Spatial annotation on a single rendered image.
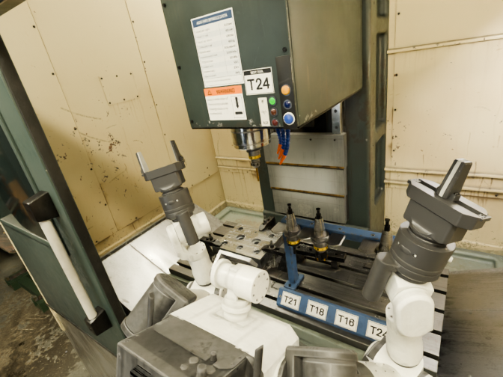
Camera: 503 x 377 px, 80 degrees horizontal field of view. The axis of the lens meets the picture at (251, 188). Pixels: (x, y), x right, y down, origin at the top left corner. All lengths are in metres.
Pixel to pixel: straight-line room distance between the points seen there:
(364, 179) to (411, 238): 1.09
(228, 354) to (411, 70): 1.60
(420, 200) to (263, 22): 0.60
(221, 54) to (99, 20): 1.19
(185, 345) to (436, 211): 0.47
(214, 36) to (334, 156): 0.88
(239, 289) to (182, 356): 0.15
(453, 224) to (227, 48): 0.74
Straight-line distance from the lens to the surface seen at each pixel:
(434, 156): 1.92
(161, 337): 0.63
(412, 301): 0.61
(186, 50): 1.09
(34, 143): 0.97
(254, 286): 0.61
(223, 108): 1.02
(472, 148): 1.90
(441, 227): 0.55
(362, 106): 1.53
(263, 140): 1.18
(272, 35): 0.89
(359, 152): 1.59
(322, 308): 1.22
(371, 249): 1.05
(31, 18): 1.91
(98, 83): 1.99
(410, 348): 0.76
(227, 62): 0.98
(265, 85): 0.91
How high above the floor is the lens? 1.84
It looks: 24 degrees down
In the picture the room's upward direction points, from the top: 10 degrees counter-clockwise
